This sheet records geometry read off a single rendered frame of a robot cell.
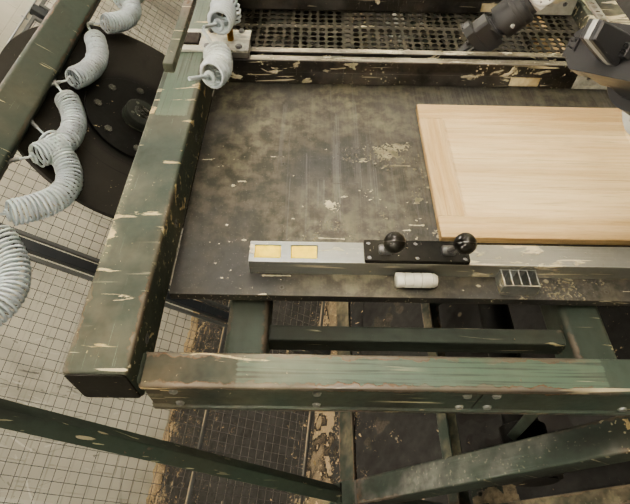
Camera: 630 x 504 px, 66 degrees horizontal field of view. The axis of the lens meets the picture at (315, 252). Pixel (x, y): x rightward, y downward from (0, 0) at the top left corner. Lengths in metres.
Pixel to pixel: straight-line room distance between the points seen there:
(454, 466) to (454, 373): 0.75
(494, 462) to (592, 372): 0.63
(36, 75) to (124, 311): 0.93
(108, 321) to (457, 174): 0.78
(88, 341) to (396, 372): 0.48
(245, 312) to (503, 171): 0.66
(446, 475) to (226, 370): 0.92
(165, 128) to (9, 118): 0.48
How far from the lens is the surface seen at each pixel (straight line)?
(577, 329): 1.06
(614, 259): 1.09
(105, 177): 1.53
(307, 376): 0.79
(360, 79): 1.39
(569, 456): 1.39
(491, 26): 1.45
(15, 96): 1.53
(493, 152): 1.24
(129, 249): 0.91
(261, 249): 0.94
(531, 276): 1.02
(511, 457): 1.46
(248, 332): 0.93
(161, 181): 1.01
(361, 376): 0.80
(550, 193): 1.19
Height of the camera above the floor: 2.02
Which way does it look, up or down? 30 degrees down
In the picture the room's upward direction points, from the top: 64 degrees counter-clockwise
